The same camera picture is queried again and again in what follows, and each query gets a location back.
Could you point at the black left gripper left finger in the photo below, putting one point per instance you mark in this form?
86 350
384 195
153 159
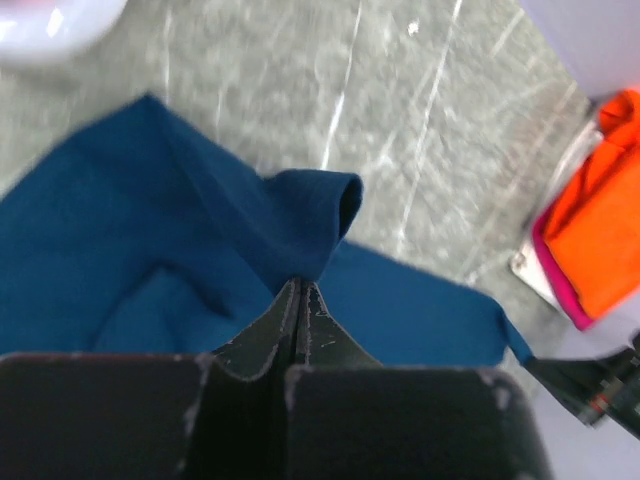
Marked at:
149 416

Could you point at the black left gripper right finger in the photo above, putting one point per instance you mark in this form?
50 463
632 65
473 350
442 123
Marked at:
349 418

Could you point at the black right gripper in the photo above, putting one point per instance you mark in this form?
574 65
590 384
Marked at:
593 389

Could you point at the navy blue t shirt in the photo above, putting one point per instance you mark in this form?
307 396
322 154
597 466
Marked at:
139 234

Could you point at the folded magenta t shirt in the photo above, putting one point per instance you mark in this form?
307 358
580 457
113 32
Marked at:
562 289

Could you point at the folded orange t shirt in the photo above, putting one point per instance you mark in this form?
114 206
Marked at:
592 231

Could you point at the white perforated plastic basket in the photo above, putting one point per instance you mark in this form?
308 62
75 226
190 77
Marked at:
46 31

